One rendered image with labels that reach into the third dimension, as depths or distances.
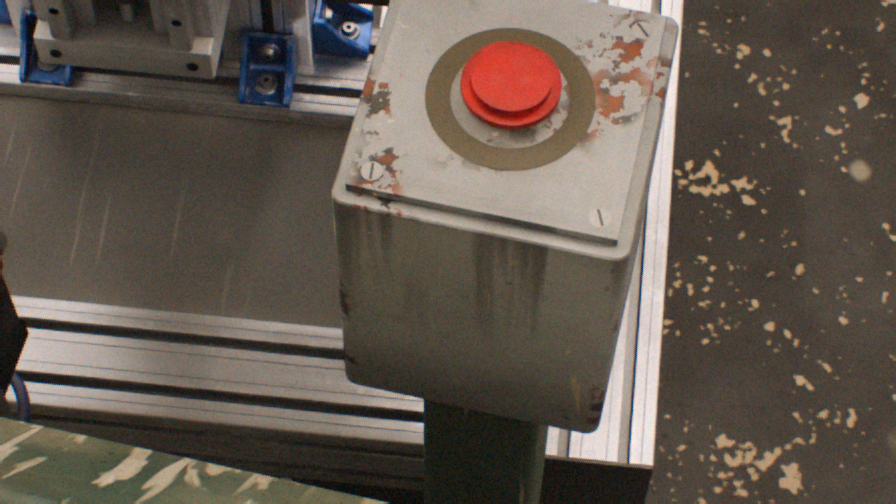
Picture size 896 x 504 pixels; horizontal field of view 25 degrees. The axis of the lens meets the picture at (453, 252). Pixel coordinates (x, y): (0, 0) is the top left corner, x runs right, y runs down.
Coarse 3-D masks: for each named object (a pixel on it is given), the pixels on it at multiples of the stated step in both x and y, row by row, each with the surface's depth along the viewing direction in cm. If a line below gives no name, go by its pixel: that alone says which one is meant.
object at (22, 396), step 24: (0, 240) 101; (0, 264) 97; (0, 288) 98; (0, 312) 99; (0, 336) 99; (24, 336) 103; (0, 360) 100; (0, 384) 96; (24, 384) 111; (0, 408) 96; (24, 408) 110
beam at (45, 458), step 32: (0, 448) 81; (32, 448) 82; (64, 448) 83; (96, 448) 84; (128, 448) 85; (0, 480) 76; (32, 480) 77; (64, 480) 78; (96, 480) 79; (128, 480) 80; (160, 480) 81; (192, 480) 82; (224, 480) 83; (256, 480) 84
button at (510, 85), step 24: (504, 48) 80; (528, 48) 80; (480, 72) 79; (504, 72) 79; (528, 72) 79; (552, 72) 80; (480, 96) 79; (504, 96) 79; (528, 96) 79; (552, 96) 79; (480, 120) 79; (504, 120) 79; (528, 120) 79
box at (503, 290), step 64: (448, 0) 83; (512, 0) 83; (576, 0) 83; (384, 64) 81; (640, 64) 82; (384, 128) 80; (640, 128) 80; (384, 192) 78; (448, 192) 78; (512, 192) 78; (576, 192) 78; (640, 192) 79; (384, 256) 82; (448, 256) 80; (512, 256) 79; (576, 256) 78; (384, 320) 87; (448, 320) 85; (512, 320) 84; (576, 320) 83; (384, 384) 92; (448, 384) 91; (512, 384) 89; (576, 384) 88
